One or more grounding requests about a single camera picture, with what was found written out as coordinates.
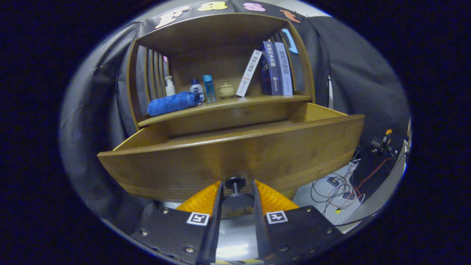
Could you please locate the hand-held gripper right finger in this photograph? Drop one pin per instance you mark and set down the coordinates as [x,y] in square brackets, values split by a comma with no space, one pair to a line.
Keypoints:
[261,235]

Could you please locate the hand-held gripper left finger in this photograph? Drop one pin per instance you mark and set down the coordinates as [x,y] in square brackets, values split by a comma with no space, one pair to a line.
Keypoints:
[206,235]

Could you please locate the wooden drawer with black knob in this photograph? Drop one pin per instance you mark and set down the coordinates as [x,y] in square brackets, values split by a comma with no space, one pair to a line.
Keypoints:
[220,158]

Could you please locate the wooden countertop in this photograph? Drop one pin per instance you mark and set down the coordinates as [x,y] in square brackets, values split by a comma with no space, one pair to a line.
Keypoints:
[235,103]

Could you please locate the wooden cabinet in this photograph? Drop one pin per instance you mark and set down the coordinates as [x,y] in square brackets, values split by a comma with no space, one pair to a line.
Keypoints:
[206,40]

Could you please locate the blue folded towel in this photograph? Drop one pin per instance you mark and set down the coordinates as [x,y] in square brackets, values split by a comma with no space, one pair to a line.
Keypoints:
[169,105]

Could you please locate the clear blue bottle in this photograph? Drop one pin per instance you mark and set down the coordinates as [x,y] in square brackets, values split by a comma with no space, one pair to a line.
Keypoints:
[209,90]

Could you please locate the white bottle with blue cap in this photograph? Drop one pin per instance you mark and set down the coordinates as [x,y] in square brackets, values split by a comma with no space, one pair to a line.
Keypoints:
[196,90]

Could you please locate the beige lidded tea cup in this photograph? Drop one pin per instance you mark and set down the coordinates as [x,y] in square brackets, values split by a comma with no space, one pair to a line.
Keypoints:
[226,91]

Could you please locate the white pump bottle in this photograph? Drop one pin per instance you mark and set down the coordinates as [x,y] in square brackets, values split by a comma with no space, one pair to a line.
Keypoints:
[170,89]

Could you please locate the black device with orange part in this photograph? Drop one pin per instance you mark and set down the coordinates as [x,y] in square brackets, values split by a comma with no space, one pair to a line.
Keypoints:
[382,141]

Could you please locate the white book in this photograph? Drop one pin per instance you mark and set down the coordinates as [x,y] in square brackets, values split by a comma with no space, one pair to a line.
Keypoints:
[249,73]

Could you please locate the dark blue book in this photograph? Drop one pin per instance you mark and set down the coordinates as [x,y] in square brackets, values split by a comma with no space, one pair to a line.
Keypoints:
[271,70]

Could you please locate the pale lilac book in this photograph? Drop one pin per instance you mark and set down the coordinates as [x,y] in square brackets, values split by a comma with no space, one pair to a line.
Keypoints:
[284,70]

